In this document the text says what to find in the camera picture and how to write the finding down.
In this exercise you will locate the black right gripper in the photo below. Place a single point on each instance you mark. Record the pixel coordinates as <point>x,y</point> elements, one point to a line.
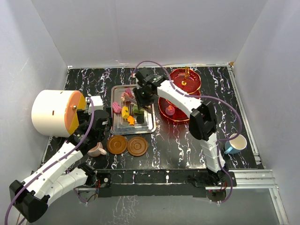
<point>142,102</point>

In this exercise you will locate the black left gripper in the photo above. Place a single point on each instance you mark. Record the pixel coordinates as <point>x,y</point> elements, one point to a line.
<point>84,118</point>

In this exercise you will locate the magenta layered cake wedge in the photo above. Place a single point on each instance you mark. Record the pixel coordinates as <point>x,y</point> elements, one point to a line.
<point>127,96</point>

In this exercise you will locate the pink roll cake top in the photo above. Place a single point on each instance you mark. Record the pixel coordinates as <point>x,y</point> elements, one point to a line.
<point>170,110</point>

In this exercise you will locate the red three-tier cake stand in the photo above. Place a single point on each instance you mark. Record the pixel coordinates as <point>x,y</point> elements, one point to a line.
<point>187,80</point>

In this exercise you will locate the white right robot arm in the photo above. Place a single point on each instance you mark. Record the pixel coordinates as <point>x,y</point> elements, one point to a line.
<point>202,119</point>

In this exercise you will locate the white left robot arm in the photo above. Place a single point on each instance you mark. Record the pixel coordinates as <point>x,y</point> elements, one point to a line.
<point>32,196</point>

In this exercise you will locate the pink square cake block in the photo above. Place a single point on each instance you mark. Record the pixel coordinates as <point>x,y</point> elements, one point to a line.
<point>116,107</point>

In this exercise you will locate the yellow orange cake piece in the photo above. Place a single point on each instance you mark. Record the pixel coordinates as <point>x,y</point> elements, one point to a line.
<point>125,112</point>

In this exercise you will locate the silver metal tray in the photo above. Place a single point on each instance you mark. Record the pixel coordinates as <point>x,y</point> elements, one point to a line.
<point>121,126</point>

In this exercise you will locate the orange fish shaped pastry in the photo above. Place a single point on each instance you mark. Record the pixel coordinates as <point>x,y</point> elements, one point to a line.
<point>131,120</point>

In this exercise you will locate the brown chocolate layered cake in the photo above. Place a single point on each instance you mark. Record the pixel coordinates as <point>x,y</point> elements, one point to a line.
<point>130,108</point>

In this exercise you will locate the brown wooden coaster left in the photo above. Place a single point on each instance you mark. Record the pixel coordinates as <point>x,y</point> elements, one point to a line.
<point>117,144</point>

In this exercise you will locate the brown wooden coaster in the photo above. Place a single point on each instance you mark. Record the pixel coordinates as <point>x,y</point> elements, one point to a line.
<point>117,144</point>
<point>137,146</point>

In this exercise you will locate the green striped macaron cake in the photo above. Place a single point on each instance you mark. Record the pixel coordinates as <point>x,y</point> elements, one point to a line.
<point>136,110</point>

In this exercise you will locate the dark chocolate cookie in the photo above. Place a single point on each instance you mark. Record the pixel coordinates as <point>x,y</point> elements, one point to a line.
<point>140,119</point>

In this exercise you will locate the pink ceramic cup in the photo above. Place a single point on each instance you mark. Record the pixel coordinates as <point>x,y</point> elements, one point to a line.
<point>97,150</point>

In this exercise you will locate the brown wooden coaster right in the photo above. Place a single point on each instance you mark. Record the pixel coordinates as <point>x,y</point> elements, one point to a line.
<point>137,146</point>

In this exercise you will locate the white cylindrical drum container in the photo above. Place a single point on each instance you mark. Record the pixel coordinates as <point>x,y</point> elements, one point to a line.
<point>54,112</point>

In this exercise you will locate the blue ceramic cup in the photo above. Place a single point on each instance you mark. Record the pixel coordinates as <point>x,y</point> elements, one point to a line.
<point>235,145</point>

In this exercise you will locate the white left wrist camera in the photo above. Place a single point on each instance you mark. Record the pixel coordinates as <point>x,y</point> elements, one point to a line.
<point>97,102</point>

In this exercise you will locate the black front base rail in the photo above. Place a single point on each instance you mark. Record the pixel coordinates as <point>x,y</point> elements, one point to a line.
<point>173,182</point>

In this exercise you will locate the aluminium frame rail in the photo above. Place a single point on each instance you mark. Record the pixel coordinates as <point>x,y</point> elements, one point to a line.
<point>257,178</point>

